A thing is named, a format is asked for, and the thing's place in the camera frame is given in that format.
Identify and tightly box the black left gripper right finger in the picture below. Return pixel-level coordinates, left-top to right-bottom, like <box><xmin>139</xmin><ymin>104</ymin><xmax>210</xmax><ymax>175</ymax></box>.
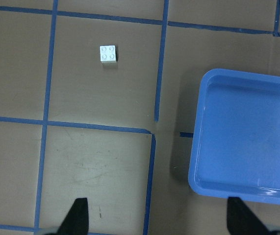
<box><xmin>227</xmin><ymin>197</ymin><xmax>269</xmax><ymax>235</ymax></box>

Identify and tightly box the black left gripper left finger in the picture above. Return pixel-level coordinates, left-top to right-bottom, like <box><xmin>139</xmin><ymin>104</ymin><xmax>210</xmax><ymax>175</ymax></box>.
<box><xmin>57</xmin><ymin>198</ymin><xmax>89</xmax><ymax>235</ymax></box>

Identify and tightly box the white block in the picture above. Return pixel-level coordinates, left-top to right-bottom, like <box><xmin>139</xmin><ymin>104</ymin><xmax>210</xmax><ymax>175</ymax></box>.
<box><xmin>100</xmin><ymin>45</ymin><xmax>118</xmax><ymax>64</ymax></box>

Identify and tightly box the blue plastic tray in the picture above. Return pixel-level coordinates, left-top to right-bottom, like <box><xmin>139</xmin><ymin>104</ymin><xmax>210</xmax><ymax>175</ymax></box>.
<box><xmin>188</xmin><ymin>69</ymin><xmax>280</xmax><ymax>205</ymax></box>

